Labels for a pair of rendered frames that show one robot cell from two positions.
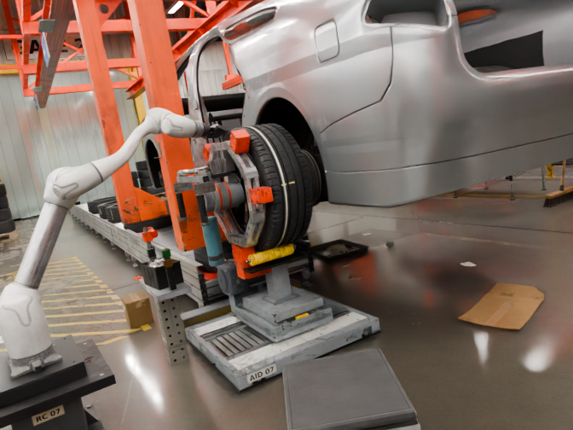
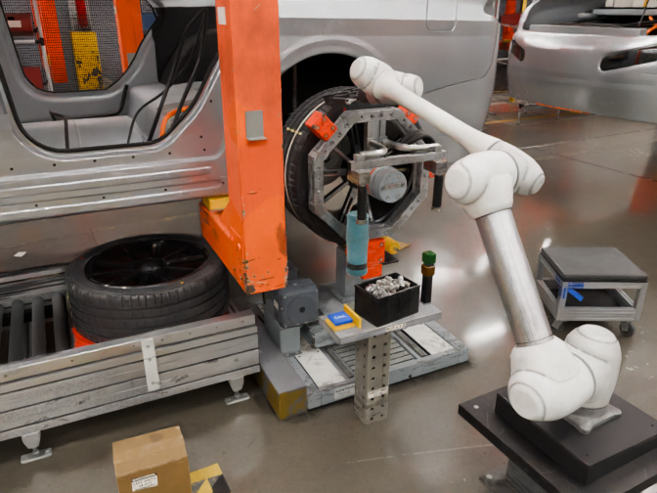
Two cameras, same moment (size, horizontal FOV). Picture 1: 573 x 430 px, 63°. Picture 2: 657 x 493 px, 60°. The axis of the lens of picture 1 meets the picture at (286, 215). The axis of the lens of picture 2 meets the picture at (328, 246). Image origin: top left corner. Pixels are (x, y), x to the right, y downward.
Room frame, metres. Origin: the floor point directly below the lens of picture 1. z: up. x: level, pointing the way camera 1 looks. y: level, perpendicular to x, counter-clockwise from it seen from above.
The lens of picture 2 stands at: (2.51, 2.55, 1.50)
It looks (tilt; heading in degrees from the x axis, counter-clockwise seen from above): 23 degrees down; 272
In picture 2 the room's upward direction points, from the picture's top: straight up
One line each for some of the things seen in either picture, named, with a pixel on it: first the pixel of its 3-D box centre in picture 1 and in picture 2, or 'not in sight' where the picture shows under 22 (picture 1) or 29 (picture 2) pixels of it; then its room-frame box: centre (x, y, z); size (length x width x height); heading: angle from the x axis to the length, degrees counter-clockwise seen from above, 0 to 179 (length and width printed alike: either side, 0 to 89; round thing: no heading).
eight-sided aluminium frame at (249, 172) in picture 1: (233, 194); (371, 175); (2.43, 0.26, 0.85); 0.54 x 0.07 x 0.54; 28
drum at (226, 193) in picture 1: (220, 196); (379, 180); (2.40, 0.32, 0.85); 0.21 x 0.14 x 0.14; 118
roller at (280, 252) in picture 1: (271, 254); (380, 239); (2.37, 0.11, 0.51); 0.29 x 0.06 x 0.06; 118
